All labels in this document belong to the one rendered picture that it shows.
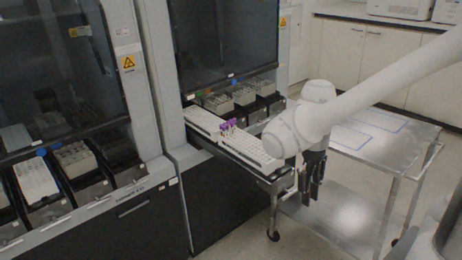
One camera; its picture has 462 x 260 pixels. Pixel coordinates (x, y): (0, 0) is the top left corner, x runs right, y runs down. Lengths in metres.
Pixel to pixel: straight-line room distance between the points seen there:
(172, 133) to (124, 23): 0.52
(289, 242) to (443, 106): 1.97
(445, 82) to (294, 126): 2.60
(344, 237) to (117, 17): 1.41
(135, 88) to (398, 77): 0.94
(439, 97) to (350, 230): 1.89
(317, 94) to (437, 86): 2.49
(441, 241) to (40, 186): 1.18
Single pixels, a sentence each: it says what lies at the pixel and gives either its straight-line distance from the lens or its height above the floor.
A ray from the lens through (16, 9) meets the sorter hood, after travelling 1.19.
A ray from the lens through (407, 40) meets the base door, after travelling 3.33.
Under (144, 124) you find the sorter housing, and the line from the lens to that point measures 1.38.
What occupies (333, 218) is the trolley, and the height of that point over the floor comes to 0.28.
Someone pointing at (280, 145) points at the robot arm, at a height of 1.14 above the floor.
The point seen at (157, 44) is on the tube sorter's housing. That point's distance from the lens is 1.31.
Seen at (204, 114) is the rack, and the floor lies 0.86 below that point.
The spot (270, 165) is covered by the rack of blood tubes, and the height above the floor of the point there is 0.85.
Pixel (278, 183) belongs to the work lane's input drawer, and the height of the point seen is 0.79.
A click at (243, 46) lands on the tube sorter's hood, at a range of 1.56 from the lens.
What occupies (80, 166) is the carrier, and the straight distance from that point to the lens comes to 1.33.
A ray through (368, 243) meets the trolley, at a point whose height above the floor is 0.28.
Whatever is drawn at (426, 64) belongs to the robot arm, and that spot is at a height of 1.32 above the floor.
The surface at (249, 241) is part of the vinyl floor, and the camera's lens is 2.03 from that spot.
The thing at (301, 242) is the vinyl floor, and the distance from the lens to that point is 2.04.
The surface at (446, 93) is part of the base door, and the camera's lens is 3.31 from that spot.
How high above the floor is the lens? 1.55
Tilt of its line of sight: 30 degrees down
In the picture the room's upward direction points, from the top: 3 degrees counter-clockwise
